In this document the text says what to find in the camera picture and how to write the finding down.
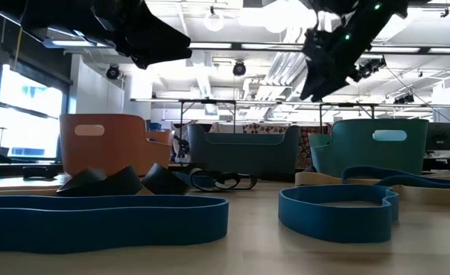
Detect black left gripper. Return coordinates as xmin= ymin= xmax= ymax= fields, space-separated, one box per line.
xmin=21 ymin=0 xmax=193 ymax=70

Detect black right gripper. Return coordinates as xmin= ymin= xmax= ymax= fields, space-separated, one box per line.
xmin=299 ymin=28 xmax=363 ymax=103

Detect short wide black rubber band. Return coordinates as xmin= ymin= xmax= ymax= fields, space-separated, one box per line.
xmin=56 ymin=167 xmax=108 ymax=198
xmin=94 ymin=166 xmax=144 ymax=196
xmin=141 ymin=163 xmax=191 ymax=196

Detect folding table black legs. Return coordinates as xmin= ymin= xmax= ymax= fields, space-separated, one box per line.
xmin=131 ymin=98 xmax=241 ymax=134
xmin=243 ymin=101 xmax=435 ymax=123

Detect round black ceiling spotlight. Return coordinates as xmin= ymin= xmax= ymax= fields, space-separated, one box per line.
xmin=105 ymin=64 xmax=121 ymax=80
xmin=231 ymin=60 xmax=248 ymax=77

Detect black ceiling track light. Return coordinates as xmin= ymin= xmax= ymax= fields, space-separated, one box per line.
xmin=394 ymin=93 xmax=416 ymax=105
xmin=356 ymin=57 xmax=387 ymax=79

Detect patterned cloth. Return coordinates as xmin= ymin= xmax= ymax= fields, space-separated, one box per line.
xmin=243 ymin=122 xmax=331 ymax=169

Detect white pendant lamp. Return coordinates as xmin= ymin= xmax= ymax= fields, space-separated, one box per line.
xmin=203 ymin=5 xmax=225 ymax=32

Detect teal green plastic basket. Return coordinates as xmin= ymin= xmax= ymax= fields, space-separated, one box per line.
xmin=308 ymin=118 xmax=430 ymax=176

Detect black light bar beam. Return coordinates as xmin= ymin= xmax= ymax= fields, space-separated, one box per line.
xmin=188 ymin=40 xmax=450 ymax=54

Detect orange plastic basket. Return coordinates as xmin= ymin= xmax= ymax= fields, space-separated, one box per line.
xmin=59 ymin=113 xmax=172 ymax=176

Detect slate blue plastic basket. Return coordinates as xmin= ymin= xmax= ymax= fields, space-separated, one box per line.
xmin=188 ymin=124 xmax=301 ymax=179

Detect black computer monitor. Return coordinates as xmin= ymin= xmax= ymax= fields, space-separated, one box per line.
xmin=425 ymin=122 xmax=450 ymax=152

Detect silver ceiling duct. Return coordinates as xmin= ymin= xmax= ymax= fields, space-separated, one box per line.
xmin=356 ymin=7 xmax=415 ymax=83

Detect black ceiling rail fixture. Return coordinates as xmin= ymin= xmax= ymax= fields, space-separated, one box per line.
xmin=407 ymin=2 xmax=450 ymax=18

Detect yellow cable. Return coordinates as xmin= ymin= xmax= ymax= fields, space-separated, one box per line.
xmin=13 ymin=37 xmax=23 ymax=70

